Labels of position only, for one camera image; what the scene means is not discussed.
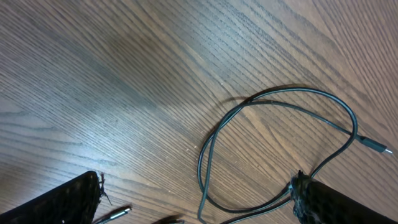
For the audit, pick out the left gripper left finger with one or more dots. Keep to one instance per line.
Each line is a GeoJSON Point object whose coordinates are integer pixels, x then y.
{"type": "Point", "coordinates": [74, 201]}

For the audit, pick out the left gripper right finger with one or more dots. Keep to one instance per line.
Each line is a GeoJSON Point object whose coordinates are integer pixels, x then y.
{"type": "Point", "coordinates": [317, 203]}

